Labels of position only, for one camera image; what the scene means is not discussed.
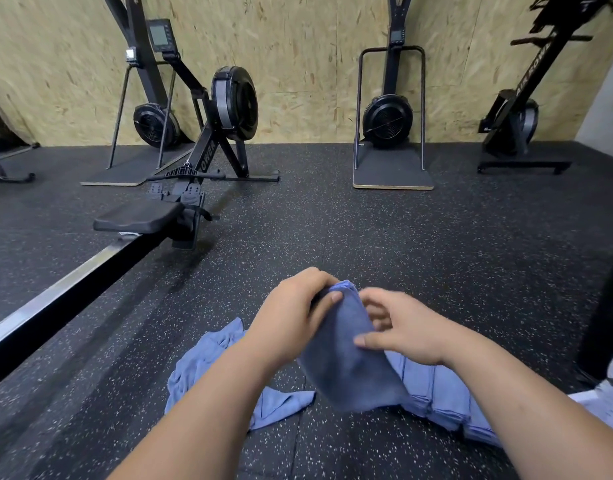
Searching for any blue towel pile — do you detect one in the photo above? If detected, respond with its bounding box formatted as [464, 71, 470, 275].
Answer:
[165, 317, 316, 431]

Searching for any black ski trainer grey platform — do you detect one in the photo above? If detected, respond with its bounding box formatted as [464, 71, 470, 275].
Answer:
[81, 0, 198, 188]

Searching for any person's left forearm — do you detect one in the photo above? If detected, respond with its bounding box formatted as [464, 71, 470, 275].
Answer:
[109, 339, 303, 480]

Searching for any black rowing machine with rail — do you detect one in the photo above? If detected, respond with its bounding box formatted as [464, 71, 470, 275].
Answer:
[0, 17, 282, 392]

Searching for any black upright exercise machine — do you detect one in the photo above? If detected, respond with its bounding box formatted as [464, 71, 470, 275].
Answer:
[476, 0, 613, 176]

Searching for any white perforated metal rack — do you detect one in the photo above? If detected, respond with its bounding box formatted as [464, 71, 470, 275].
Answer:
[569, 345, 613, 438]

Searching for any person's right forearm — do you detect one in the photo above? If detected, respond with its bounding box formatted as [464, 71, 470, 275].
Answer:
[444, 333, 613, 480]

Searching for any black ski trainer wooden-edged platform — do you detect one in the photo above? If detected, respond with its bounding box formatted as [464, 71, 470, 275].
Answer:
[352, 0, 436, 191]

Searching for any person's left hand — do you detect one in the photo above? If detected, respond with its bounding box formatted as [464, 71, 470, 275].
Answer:
[245, 267, 344, 368]

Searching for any plain blue towel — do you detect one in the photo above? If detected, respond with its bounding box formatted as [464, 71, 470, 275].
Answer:
[299, 279, 410, 413]

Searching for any person's right hand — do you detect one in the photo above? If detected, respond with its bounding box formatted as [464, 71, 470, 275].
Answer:
[353, 287, 468, 368]

